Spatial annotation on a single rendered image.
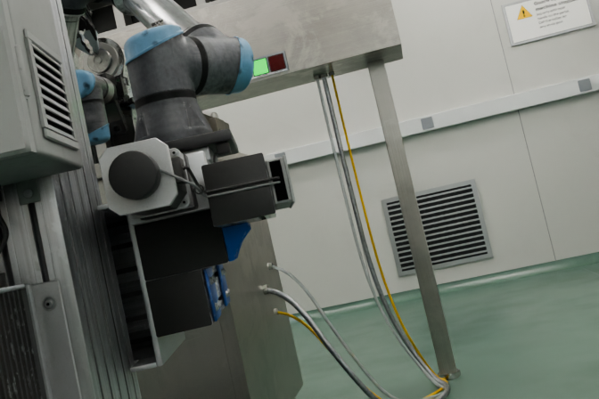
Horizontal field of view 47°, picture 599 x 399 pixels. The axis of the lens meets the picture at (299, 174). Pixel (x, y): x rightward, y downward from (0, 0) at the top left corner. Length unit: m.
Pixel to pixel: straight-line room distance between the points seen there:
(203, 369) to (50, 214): 0.95
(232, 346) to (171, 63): 0.80
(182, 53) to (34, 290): 0.55
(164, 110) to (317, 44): 1.18
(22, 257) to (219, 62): 0.58
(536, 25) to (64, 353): 4.17
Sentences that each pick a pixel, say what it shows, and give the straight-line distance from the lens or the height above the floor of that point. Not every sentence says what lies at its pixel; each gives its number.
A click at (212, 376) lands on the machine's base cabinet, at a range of 1.84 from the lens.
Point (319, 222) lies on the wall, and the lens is 4.68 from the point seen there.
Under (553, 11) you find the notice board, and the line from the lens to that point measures 4.84.
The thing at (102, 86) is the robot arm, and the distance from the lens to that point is 1.94.
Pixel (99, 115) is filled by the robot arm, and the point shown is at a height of 1.02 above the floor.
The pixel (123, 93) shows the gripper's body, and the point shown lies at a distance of 2.06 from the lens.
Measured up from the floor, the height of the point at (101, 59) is 1.25.
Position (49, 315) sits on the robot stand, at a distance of 0.98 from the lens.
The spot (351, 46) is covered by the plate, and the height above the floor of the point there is 1.17.
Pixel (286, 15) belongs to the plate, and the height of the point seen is 1.34.
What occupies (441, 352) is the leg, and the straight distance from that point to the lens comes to 2.51.
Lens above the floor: 0.62
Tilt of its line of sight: 4 degrees up
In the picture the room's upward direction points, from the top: 13 degrees counter-clockwise
